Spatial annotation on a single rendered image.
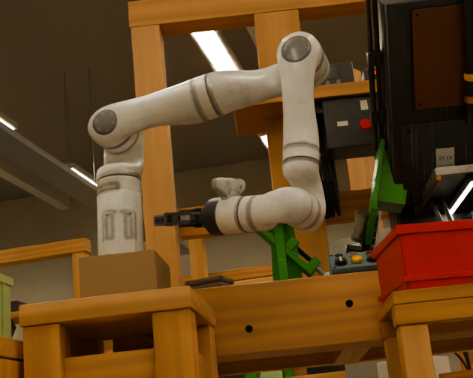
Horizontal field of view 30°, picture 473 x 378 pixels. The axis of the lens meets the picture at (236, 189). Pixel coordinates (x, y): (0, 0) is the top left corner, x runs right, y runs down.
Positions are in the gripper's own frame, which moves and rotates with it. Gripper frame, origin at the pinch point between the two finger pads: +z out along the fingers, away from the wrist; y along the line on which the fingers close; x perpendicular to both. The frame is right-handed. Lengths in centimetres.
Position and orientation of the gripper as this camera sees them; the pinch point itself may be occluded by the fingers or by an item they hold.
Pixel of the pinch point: (170, 220)
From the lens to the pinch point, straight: 183.5
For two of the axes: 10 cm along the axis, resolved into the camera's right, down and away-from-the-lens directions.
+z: -8.1, 0.9, 5.8
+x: -0.5, -10.0, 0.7
